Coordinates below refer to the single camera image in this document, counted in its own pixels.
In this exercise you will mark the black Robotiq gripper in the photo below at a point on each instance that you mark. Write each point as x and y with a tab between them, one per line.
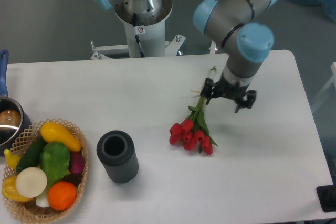
222	88

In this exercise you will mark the red tulip bouquet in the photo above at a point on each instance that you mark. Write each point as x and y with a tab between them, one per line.
193	130

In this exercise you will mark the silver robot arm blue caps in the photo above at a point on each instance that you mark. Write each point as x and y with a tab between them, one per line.
230	24

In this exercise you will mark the dark grey ribbed vase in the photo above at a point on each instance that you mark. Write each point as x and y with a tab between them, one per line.
116	152

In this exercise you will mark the black device at table edge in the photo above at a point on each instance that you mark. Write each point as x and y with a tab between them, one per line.
326	195

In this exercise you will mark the purple red onion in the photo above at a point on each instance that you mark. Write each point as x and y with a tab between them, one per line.
77	163

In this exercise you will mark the yellow squash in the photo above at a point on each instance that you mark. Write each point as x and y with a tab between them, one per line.
54	132

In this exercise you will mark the woven wicker basket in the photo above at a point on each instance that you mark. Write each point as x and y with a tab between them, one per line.
28	212

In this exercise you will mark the green lettuce leaf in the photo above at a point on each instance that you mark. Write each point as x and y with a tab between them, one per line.
54	162

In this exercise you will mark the orange fruit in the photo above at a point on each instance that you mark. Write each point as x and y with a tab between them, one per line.
62	195

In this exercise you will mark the dark green cucumber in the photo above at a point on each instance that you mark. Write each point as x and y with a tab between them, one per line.
32	155

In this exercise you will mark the white round radish slice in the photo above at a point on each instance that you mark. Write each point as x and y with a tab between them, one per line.
31	182

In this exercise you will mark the yellow bell pepper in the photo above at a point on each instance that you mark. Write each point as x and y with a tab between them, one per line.
9	190

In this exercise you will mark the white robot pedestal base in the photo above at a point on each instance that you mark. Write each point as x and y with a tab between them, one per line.
142	41

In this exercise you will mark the white frame at right edge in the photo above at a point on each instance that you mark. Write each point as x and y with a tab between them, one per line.
325	92

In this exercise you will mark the blue handled saucepan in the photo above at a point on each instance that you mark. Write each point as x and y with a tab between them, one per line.
13	118

